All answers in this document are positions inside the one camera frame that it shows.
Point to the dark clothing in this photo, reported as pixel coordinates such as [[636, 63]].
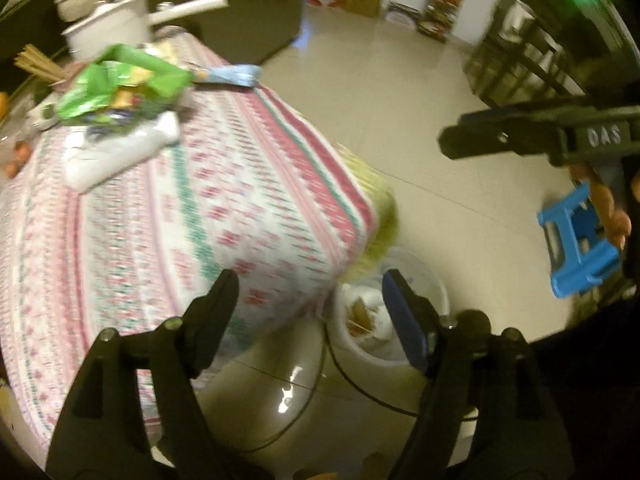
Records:
[[600, 350]]

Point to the blue plastic stool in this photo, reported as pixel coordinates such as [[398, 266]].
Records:
[[570, 260]]

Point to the pink patterned tablecloth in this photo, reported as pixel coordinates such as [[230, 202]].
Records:
[[200, 185]]

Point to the white trash bin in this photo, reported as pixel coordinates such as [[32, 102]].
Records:
[[350, 345]]

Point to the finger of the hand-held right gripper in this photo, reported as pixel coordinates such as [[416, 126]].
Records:
[[500, 137]]

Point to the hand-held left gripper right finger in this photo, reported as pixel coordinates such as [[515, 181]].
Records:
[[405, 325]]

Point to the white plastic bottle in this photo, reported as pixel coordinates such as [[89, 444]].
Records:
[[120, 155]]

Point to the dark wooden chair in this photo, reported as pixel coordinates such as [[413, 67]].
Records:
[[520, 60]]

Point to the stack of magazines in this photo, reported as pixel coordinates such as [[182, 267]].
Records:
[[401, 12]]

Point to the green snack bag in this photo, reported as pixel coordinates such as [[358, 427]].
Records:
[[125, 75]]

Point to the dark cabinet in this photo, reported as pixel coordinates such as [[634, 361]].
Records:
[[250, 20]]

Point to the yellow-green cloth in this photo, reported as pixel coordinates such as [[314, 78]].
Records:
[[375, 195]]

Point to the bundle of wooden chopsticks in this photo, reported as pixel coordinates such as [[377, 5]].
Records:
[[40, 62]]

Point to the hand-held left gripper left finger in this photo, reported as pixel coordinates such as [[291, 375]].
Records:
[[220, 320]]

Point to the person's right hand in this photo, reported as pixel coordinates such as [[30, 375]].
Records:
[[605, 205]]

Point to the blue packet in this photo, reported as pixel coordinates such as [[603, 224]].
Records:
[[232, 75]]

